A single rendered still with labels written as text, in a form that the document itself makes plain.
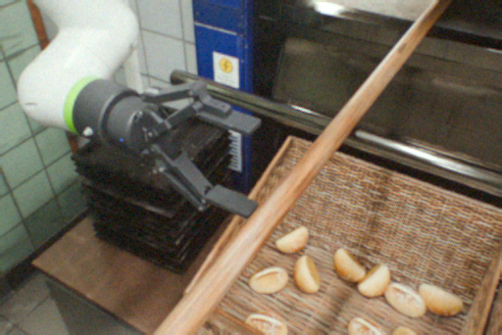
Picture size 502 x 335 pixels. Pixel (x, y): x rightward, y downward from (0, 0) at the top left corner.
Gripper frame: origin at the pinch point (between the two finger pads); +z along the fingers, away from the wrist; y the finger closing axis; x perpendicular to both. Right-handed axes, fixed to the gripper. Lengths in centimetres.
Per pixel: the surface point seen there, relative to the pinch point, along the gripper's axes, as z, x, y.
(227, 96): -14.6, -17.4, 3.1
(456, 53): 14, -55, 4
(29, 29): -115, -50, 28
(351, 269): 7, -37, 55
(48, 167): -115, -40, 80
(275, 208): 6.8, 4.7, -0.8
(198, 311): 7.2, 19.7, -0.5
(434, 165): 19.4, -17.7, 3.1
